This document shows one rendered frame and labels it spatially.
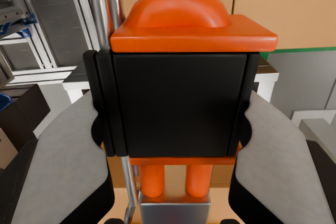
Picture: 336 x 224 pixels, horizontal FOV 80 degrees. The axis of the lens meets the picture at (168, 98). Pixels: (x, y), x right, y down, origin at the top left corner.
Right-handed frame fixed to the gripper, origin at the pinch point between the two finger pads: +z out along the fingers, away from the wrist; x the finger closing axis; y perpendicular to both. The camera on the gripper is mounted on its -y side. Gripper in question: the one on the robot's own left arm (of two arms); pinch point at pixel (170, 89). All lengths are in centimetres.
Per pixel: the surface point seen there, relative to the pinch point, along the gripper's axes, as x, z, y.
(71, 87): -33, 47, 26
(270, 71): 32, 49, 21
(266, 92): 33, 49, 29
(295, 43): 40, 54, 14
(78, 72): -33, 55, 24
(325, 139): 100, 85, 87
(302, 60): 82, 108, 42
